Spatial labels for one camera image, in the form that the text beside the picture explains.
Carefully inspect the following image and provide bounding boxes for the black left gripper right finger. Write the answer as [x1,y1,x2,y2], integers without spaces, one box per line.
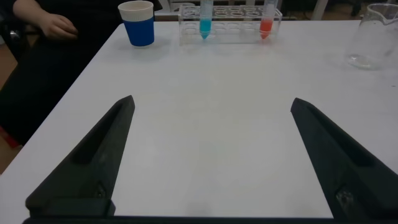
[290,97,398,222]

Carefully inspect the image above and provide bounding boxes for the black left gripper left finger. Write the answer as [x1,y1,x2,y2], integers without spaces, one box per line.
[25,95,136,218]

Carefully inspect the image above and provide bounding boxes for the blue pigment test tube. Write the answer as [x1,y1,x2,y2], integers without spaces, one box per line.
[199,0,214,40]

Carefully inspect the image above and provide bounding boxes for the clear glass beaker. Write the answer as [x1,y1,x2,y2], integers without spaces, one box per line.
[346,3,398,71]

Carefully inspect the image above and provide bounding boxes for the red pigment test tube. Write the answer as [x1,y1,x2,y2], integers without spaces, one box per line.
[259,0,279,40]

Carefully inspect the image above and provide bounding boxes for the clear acrylic test tube rack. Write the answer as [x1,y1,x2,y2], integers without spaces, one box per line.
[178,3,284,45]

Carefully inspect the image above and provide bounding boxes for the seated man's right hand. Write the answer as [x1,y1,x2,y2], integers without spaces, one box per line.
[39,12,79,40]

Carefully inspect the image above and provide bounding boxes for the red bag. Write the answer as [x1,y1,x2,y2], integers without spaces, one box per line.
[0,126,19,149]

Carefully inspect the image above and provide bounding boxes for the man in black sweater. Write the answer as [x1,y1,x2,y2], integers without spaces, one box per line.
[0,0,162,147]

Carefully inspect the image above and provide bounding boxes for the blue white paper cup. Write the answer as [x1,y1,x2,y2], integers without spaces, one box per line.
[118,0,155,47]

